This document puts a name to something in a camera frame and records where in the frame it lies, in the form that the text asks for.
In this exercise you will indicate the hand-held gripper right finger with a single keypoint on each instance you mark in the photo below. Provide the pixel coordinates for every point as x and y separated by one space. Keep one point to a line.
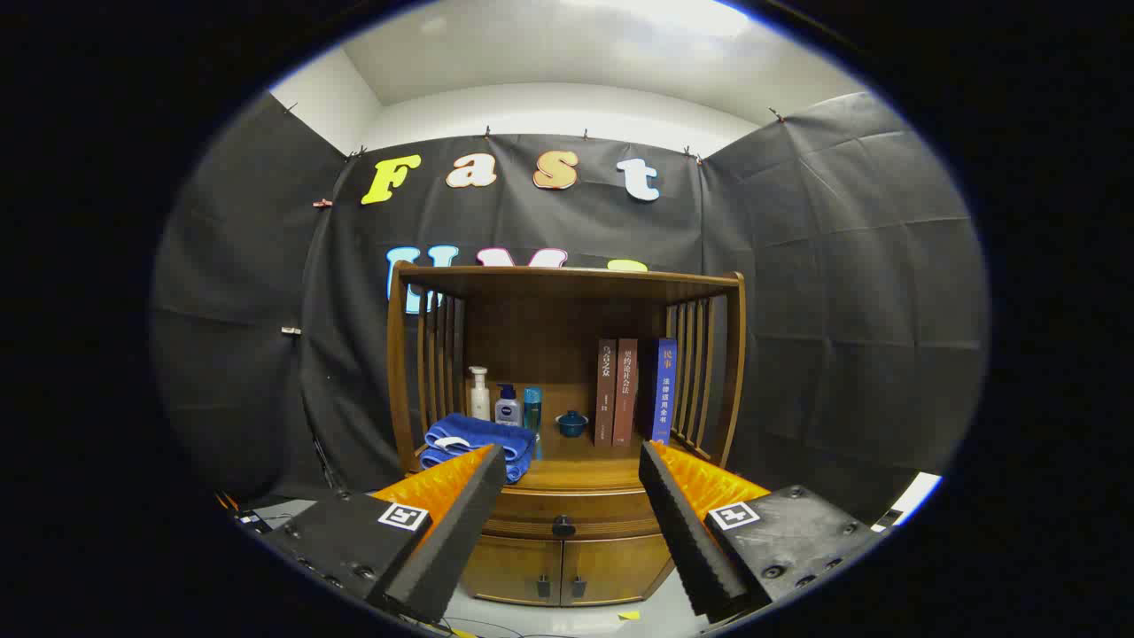
678 523

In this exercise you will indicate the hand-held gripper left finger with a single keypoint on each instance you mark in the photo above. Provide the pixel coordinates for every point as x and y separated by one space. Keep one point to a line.
461 532

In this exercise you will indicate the wooden drawer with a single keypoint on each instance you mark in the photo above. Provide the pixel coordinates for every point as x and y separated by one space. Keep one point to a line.
532 509

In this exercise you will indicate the wooden cabinet door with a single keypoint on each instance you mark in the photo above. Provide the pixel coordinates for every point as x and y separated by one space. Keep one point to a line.
611 567
509 567

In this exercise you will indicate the wooden countertop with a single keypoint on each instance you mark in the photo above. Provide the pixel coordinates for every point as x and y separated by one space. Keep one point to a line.
576 474

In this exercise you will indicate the wooden cabinet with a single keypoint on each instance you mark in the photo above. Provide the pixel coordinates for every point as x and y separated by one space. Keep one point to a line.
549 328

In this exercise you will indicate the blue folded towel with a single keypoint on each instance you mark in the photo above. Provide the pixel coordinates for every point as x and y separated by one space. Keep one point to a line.
478 434

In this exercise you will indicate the white pump bottle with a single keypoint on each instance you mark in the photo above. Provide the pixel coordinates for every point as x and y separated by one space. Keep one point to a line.
479 403

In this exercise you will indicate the white bottle with blue cap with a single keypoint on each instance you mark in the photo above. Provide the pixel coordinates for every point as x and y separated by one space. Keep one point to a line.
508 410

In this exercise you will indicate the blue book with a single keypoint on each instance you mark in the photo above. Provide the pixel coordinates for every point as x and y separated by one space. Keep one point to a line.
664 390

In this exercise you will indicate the reddish brown book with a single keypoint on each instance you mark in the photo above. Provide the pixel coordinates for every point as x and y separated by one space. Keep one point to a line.
625 390

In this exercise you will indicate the teal cylindrical bottle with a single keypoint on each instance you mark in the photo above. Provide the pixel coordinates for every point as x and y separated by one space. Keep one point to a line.
532 408

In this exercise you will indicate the blue lidded teacup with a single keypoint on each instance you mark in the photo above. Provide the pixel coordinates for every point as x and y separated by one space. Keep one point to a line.
571 426

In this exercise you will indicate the dark brown book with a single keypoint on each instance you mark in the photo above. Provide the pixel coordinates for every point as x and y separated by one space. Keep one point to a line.
605 390

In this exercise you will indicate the white slotted panel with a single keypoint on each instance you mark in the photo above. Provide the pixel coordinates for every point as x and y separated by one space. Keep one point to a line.
912 496

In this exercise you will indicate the black backdrop cloth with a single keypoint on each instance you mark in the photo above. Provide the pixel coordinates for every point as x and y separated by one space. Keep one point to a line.
842 266

